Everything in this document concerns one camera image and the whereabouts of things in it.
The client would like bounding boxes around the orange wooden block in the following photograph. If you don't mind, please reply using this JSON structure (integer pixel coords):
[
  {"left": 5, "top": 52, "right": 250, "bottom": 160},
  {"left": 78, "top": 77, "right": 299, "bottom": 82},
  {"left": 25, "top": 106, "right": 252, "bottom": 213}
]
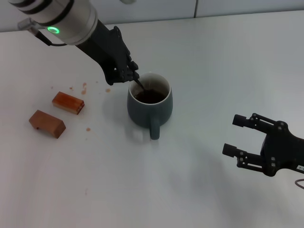
[{"left": 51, "top": 91, "right": 86, "bottom": 115}]

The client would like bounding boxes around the dark coffee liquid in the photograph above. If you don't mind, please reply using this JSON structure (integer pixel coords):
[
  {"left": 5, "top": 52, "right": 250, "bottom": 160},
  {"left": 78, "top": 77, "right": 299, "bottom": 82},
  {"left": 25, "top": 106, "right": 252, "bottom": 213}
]
[{"left": 134, "top": 91, "right": 168, "bottom": 105}]

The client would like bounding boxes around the dark grey ceramic cup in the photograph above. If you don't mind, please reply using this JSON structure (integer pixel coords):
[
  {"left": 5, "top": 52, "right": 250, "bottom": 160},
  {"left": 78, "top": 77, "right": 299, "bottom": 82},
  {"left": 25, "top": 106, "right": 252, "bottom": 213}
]
[{"left": 126, "top": 72, "right": 173, "bottom": 141}]

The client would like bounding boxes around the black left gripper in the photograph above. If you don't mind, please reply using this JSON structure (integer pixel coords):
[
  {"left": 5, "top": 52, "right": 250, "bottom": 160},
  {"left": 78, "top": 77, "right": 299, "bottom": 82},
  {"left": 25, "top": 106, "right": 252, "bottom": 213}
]
[{"left": 76, "top": 19, "right": 141, "bottom": 86}]

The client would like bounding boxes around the brown notched wooden block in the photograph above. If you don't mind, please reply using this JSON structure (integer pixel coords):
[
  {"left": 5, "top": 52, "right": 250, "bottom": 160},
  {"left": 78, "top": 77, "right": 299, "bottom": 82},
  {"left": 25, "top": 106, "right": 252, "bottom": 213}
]
[{"left": 28, "top": 109, "right": 67, "bottom": 139}]

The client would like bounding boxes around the pink handled metal spoon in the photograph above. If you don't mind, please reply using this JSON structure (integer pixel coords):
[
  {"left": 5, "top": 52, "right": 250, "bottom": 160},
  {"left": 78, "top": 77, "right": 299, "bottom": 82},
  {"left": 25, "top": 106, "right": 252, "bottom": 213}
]
[{"left": 133, "top": 77, "right": 149, "bottom": 93}]

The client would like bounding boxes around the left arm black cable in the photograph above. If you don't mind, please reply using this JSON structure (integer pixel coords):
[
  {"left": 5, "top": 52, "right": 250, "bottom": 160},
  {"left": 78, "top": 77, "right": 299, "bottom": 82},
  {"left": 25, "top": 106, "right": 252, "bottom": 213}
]
[{"left": 18, "top": 19, "right": 68, "bottom": 46}]

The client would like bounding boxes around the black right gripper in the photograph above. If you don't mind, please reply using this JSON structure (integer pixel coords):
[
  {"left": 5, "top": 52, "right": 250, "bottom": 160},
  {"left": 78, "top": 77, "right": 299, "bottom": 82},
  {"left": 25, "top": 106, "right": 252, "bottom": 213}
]
[{"left": 222, "top": 113, "right": 304, "bottom": 178}]

